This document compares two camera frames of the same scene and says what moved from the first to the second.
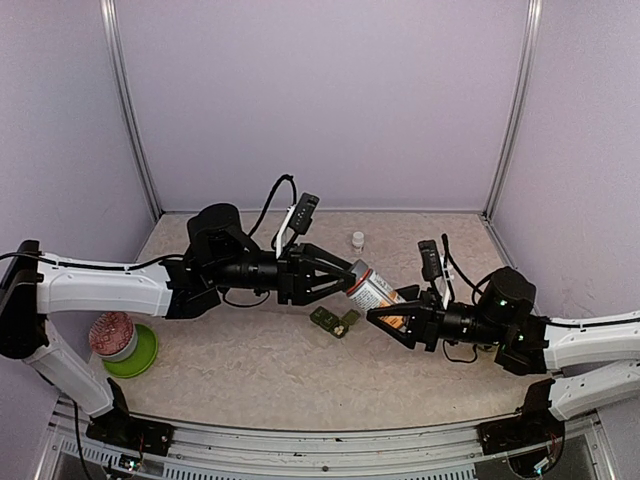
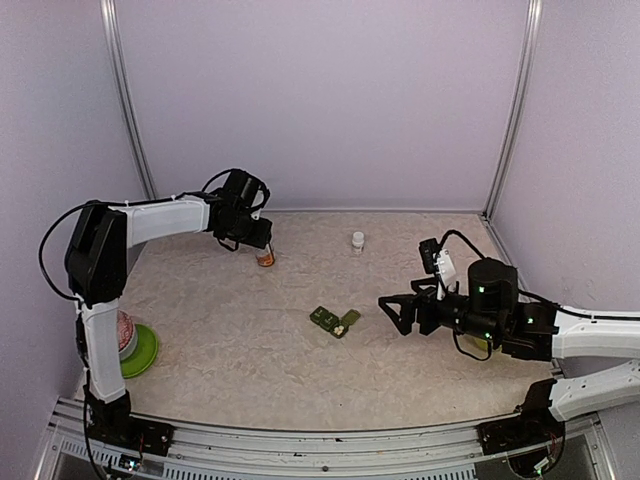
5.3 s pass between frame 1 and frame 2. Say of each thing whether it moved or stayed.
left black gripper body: moved
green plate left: stayed
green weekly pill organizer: stayed
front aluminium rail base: stayed
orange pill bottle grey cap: moved
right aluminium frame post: stayed
